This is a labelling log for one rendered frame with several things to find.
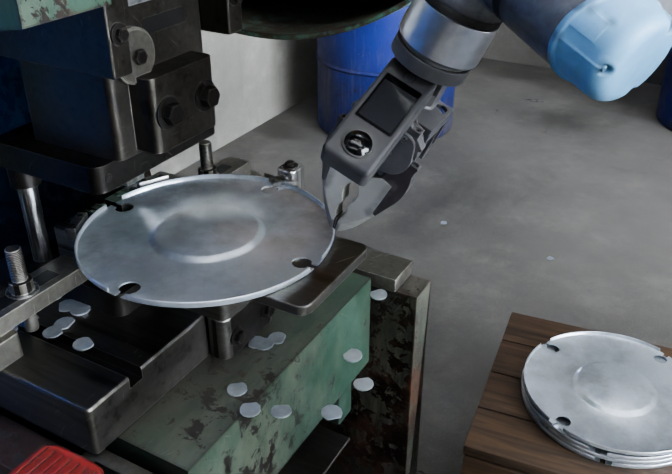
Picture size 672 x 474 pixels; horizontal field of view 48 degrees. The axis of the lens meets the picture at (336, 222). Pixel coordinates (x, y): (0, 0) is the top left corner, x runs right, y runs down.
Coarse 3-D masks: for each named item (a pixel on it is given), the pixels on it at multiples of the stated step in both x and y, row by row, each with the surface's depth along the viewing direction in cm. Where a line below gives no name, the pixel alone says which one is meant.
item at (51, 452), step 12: (36, 456) 59; (48, 456) 59; (60, 456) 59; (72, 456) 59; (24, 468) 58; (36, 468) 58; (48, 468) 58; (60, 468) 58; (72, 468) 58; (84, 468) 58; (96, 468) 58
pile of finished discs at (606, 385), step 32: (544, 352) 130; (576, 352) 130; (608, 352) 130; (640, 352) 130; (544, 384) 123; (576, 384) 123; (608, 384) 122; (640, 384) 122; (544, 416) 117; (576, 416) 117; (608, 416) 117; (640, 416) 117; (576, 448) 113; (608, 448) 110; (640, 448) 111
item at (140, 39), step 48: (144, 0) 74; (192, 0) 80; (144, 48) 74; (192, 48) 82; (48, 96) 78; (96, 96) 74; (144, 96) 74; (192, 96) 79; (96, 144) 77; (144, 144) 77
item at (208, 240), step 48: (144, 192) 95; (192, 192) 95; (240, 192) 95; (288, 192) 95; (96, 240) 84; (144, 240) 84; (192, 240) 83; (240, 240) 83; (288, 240) 84; (144, 288) 76; (192, 288) 76; (240, 288) 76
